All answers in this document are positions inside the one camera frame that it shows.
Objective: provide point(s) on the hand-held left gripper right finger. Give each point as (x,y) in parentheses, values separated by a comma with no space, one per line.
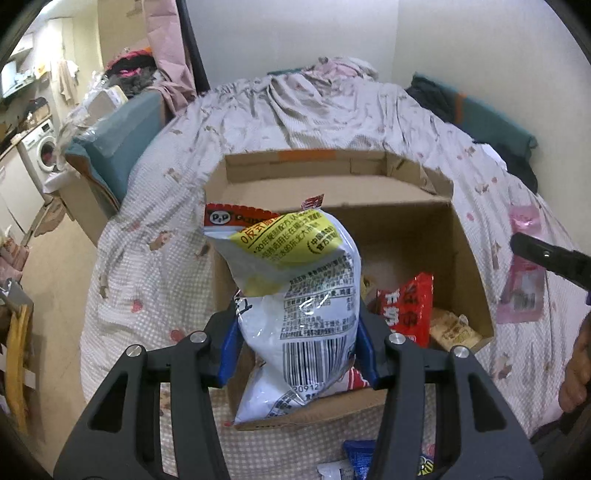
(369,361)

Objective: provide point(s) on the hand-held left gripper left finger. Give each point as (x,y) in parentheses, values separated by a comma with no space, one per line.
(228,361)

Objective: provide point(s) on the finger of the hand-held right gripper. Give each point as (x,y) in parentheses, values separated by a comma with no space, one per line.
(549,259)

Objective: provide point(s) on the pink snack packet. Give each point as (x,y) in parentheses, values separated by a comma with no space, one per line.
(524,295)

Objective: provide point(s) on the red snack packet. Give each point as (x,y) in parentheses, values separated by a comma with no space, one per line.
(406,308)

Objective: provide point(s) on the white snack packet yellow label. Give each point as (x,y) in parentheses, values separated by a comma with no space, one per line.
(304,314)

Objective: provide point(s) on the tan snack packet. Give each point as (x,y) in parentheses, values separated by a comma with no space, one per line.
(455,333)

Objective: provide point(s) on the brown cardboard box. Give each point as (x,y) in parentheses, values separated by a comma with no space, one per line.
(406,230)

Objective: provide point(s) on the person's right hand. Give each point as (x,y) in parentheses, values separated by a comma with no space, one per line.
(576,369)

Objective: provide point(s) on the black cloth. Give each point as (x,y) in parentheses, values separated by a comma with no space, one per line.
(521,168)

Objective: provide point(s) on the dark blue snack packet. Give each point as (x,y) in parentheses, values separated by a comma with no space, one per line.
(361,458)

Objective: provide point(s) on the small white snack packet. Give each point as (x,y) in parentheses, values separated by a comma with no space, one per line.
(333,471)

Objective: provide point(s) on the white paper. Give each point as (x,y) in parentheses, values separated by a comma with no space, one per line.
(490,154)

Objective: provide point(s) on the teal headboard cushion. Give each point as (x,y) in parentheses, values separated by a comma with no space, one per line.
(489,125)

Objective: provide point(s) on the black clothes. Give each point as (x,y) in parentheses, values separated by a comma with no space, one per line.
(431,98)

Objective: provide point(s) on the yellow chair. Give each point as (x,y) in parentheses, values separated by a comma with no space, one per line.
(18,360)

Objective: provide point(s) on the brown door mat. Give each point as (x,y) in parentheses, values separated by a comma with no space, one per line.
(50,217)

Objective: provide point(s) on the pink jacket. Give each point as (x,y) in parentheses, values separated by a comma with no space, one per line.
(10,261)

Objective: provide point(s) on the teal footboard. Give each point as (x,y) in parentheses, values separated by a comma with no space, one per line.
(124,134)

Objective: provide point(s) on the white kitchen cabinets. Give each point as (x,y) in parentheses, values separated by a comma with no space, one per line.
(14,198)

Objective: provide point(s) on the white washing machine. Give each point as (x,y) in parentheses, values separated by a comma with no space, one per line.
(41,152)

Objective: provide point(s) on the crumpled pink quilt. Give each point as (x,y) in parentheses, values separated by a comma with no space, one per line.
(332,69)

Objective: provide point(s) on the pile of clothes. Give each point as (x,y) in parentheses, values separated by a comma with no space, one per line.
(134,74)

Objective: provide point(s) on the pink curtain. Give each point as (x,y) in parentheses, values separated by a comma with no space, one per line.
(168,55)

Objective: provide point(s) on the black pole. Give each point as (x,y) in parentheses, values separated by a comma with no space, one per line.
(194,46)

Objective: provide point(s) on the hanging towel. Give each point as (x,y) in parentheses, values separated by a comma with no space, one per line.
(67,82)

